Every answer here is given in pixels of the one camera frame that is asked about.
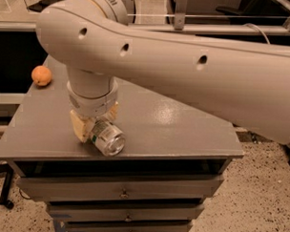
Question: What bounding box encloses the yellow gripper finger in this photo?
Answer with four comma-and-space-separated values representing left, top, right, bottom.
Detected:
70, 110, 95, 142
107, 102, 118, 121

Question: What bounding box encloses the grey drawer cabinet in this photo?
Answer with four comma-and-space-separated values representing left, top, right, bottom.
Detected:
0, 58, 243, 232

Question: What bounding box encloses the silver green 7up can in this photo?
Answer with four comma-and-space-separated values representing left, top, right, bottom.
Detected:
90, 120, 125, 157

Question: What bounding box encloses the metal railing frame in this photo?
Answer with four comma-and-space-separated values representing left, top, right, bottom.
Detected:
0, 0, 290, 37

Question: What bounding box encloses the white cable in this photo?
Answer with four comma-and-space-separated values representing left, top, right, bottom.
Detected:
242, 23, 272, 46

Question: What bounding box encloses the orange fruit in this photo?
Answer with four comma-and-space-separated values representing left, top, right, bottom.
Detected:
31, 66, 52, 87

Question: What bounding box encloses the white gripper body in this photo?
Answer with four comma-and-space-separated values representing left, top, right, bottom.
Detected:
67, 76, 118, 117

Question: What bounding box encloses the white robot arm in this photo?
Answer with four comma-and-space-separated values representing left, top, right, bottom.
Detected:
36, 0, 290, 148

